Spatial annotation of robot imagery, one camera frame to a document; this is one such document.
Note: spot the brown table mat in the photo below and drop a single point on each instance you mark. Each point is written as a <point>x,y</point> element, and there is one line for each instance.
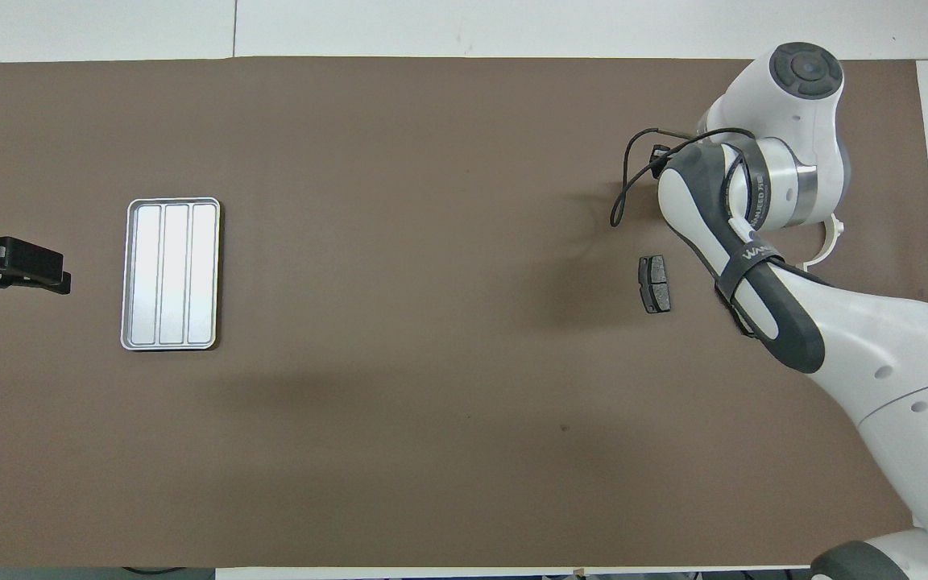
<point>351,242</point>

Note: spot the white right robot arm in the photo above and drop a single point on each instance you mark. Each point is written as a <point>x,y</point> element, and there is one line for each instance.
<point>875,338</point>

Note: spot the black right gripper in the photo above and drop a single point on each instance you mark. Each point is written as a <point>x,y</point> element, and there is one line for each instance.
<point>660,151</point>

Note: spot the short dark brake pad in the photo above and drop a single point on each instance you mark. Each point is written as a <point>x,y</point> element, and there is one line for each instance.
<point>654,283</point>

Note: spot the white semicircular plastic bracket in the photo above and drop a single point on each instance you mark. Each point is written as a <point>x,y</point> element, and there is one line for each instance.
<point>838,234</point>

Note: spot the silver metal tray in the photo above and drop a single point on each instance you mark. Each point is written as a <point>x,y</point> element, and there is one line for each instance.
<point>174,274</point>

